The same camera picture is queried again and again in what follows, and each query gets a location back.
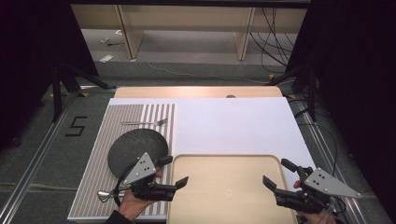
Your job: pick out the person's right hand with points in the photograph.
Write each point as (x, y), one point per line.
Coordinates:
(317, 218)

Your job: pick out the wooden bench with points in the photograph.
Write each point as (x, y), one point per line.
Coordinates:
(186, 18)

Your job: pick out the black curtain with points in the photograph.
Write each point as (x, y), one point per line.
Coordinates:
(31, 62)
(358, 77)

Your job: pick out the white board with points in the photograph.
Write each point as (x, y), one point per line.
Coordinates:
(233, 124)

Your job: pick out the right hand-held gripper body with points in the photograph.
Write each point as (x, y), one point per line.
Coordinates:
(323, 185)

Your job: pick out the person's left hand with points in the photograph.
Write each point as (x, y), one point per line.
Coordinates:
(130, 205)

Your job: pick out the silver fork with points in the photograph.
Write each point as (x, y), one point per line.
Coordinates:
(146, 123)

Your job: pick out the silver spoon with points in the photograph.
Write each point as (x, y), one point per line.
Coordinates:
(102, 195)

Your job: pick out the striped placemat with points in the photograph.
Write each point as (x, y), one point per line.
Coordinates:
(93, 174)

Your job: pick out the white flat floor item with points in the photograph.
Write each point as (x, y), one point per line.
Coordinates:
(106, 58)

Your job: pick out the black round plate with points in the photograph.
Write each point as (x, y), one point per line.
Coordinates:
(134, 147)

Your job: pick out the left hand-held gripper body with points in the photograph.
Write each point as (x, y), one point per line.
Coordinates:
(141, 169)

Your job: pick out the black tripod stand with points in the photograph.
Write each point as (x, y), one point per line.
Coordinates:
(56, 93)
(311, 93)

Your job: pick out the beige tray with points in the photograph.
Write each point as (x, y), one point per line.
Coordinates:
(227, 189)

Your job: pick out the yellow tape marker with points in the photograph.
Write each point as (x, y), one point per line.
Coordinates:
(291, 96)
(83, 94)
(271, 76)

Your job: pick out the metal floor rail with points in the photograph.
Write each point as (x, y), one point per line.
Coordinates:
(34, 161)
(325, 149)

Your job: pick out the small pale floor item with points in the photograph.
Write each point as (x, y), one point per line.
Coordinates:
(104, 39)

